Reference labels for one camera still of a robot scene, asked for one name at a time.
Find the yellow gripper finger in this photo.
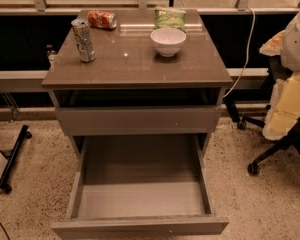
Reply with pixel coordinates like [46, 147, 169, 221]
[262, 73, 300, 140]
[259, 30, 285, 56]

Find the silver redbull can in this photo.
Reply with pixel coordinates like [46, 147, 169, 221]
[71, 19, 96, 63]

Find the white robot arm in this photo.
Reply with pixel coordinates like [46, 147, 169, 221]
[259, 11, 300, 140]

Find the closed grey top drawer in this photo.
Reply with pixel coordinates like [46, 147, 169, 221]
[55, 106, 221, 136]

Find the grey drawer cabinet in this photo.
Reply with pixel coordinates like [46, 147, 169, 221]
[43, 10, 232, 152]

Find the open grey middle drawer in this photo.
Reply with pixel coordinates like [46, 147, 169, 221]
[51, 134, 229, 240]

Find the orange soda can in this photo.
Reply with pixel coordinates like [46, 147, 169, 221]
[88, 10, 117, 30]

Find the black office chair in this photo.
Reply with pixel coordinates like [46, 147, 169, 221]
[238, 56, 300, 175]

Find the white bowl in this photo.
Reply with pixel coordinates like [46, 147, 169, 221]
[150, 28, 186, 57]

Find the green chip bag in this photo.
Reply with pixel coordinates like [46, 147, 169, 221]
[155, 7, 186, 31]

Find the black wheeled stand leg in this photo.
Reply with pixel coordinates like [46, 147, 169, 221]
[0, 125, 32, 193]

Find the white cable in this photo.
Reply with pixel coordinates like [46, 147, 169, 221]
[222, 7, 257, 99]

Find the black floor cable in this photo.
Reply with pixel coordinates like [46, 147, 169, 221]
[0, 210, 12, 240]

